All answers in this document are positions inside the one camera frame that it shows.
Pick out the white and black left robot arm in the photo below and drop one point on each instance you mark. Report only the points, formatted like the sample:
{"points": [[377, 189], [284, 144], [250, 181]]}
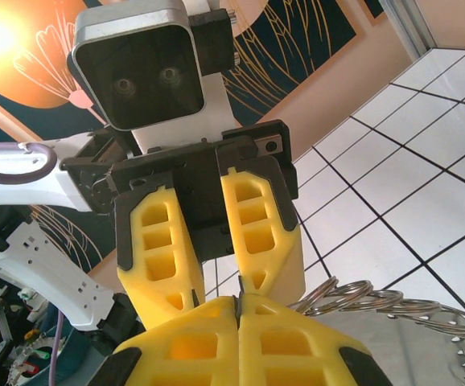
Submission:
{"points": [[55, 277]]}

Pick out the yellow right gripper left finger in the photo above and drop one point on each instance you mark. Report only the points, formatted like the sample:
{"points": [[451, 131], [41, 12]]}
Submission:
{"points": [[184, 350]]}

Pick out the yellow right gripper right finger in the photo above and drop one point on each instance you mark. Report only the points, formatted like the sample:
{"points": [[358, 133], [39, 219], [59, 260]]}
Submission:
{"points": [[293, 354]]}

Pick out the aluminium corner post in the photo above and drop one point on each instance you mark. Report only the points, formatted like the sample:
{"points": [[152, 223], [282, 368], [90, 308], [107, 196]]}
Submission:
{"points": [[411, 24]]}

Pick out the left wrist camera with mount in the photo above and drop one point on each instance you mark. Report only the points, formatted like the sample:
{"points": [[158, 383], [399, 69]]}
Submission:
{"points": [[136, 80]]}

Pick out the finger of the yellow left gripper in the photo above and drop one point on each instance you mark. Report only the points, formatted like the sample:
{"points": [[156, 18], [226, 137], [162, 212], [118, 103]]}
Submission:
{"points": [[281, 261], [152, 281]]}

